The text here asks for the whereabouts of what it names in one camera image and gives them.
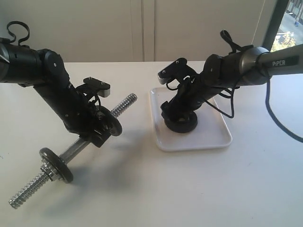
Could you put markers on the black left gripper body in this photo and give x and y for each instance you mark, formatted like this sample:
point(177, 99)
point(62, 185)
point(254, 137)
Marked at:
point(80, 117)

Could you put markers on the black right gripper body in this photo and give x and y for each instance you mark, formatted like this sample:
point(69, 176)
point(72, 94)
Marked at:
point(191, 94)

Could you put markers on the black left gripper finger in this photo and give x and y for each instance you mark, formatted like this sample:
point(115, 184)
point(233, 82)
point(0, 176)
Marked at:
point(99, 136)
point(103, 114)

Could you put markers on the black plastic disc wheel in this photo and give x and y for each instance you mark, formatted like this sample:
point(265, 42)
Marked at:
point(114, 126)

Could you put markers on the black weight plate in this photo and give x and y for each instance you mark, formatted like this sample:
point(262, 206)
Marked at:
point(182, 125)
point(49, 156)

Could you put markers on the chrome threaded dumbbell bar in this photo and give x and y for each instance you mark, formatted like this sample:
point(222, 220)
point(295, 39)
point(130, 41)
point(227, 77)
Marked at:
point(69, 154)

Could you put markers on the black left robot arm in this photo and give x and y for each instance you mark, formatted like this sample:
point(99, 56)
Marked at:
point(43, 70)

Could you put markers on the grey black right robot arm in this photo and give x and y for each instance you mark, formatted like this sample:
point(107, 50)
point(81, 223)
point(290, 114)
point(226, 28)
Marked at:
point(250, 67)

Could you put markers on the white rectangular plastic tray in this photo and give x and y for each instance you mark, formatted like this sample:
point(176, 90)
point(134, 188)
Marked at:
point(211, 131)

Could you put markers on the chrome spinlock collar nut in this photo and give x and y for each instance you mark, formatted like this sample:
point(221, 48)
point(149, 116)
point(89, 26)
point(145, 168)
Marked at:
point(50, 171)

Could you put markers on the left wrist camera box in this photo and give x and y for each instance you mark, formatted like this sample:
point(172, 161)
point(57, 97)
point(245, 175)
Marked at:
point(99, 87)

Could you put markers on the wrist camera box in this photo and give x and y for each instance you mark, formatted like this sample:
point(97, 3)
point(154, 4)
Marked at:
point(99, 87)
point(176, 70)

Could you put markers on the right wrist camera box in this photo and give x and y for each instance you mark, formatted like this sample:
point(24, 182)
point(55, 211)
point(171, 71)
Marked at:
point(176, 70)

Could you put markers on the dark window frame post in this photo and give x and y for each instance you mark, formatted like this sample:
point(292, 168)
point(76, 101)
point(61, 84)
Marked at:
point(274, 23)

